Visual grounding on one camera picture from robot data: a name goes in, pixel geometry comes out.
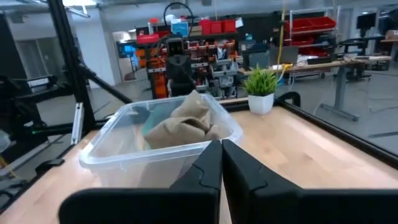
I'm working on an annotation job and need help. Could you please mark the metal shelf red bins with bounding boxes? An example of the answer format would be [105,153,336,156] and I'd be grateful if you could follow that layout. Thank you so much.
[287,9,338,58]

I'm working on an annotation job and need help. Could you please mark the black monitor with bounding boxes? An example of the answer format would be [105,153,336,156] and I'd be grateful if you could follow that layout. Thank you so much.
[356,12,377,30]

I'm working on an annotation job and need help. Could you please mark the clear plastic bin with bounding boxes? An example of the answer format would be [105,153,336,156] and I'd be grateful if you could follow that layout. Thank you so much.
[78,93,244,189]

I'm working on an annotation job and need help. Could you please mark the tan baseball cap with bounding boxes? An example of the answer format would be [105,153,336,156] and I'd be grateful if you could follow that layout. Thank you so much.
[169,89,215,131]

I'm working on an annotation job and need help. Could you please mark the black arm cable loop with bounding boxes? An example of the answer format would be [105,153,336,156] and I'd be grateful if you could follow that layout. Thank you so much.
[163,2,195,41]

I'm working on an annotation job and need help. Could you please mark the dark green baseball cap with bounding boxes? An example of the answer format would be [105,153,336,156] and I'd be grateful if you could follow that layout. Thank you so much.
[129,105,152,125]

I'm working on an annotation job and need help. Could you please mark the wooden desk grey legs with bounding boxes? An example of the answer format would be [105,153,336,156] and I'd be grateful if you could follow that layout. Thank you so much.
[239,55,393,123]

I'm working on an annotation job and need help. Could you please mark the teal plastic bin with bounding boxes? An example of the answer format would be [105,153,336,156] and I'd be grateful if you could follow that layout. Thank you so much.
[141,104,178,138]

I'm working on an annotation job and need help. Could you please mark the grey laptop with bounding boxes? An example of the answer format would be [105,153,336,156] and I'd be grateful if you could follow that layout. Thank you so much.
[269,45,300,67]

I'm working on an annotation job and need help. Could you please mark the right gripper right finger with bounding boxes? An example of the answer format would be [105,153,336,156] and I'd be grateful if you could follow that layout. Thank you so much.
[222,139,398,224]

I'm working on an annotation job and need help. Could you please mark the blue box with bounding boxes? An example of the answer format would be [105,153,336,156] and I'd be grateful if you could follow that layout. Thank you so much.
[171,21,190,37]

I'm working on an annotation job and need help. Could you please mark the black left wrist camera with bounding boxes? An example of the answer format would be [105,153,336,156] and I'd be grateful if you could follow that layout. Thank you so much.
[167,37,185,57]

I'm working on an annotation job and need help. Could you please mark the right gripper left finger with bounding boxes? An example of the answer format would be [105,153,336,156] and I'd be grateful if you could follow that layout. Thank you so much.
[58,139,223,224]

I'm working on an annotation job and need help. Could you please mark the grey folded cloth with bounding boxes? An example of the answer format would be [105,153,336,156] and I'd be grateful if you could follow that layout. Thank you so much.
[143,115,233,151]

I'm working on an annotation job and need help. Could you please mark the green plant white pot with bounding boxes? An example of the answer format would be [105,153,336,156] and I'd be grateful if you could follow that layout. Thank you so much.
[243,63,279,116]

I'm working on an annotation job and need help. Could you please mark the yellow cable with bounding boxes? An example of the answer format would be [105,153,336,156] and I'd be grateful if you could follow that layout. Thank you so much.
[276,7,295,74]

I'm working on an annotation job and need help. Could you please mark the storage rack with bins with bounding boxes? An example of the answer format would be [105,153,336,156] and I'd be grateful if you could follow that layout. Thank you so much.
[136,18,240,99]

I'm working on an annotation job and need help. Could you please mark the silver metal bracket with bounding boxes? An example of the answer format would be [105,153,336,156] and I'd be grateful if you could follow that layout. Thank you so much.
[70,101,85,146]

